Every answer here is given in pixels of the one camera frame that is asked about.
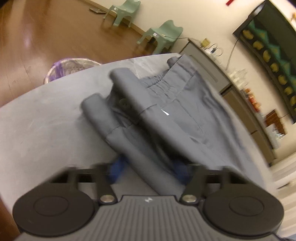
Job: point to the clear glass cup set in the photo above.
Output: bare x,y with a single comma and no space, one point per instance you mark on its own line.
238,75

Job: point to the long grey brown sideboard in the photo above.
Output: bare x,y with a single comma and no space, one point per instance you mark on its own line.
208,67

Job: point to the red hanging ornament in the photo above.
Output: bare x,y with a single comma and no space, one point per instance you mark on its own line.
232,2

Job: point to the white curtain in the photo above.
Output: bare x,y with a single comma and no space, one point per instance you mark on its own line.
286,176

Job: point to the green plastic chair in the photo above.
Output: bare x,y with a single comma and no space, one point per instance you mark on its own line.
124,11
164,32

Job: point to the dark wall hanging gold shapes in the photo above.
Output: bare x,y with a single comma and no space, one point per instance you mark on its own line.
272,46

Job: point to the grey pants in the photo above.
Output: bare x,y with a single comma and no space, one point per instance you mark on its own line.
175,111

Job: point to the red fruit plate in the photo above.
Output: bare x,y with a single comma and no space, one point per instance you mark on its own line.
252,99

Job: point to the dark small floor object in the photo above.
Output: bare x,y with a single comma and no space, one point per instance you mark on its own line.
97,10

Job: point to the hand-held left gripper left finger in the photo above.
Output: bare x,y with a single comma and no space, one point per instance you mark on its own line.
116,171

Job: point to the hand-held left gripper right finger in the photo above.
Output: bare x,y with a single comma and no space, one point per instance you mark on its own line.
182,172

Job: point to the grey organizer box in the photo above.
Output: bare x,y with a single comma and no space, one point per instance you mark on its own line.
276,139

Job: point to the white power strip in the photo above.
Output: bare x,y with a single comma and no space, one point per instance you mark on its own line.
215,51

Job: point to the brown wooden lattice board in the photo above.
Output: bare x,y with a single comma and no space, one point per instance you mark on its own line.
274,119

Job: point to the purple lined waste basket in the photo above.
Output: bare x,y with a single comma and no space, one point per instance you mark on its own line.
69,69

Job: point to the small yellow cup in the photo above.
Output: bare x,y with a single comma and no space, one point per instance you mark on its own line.
205,42

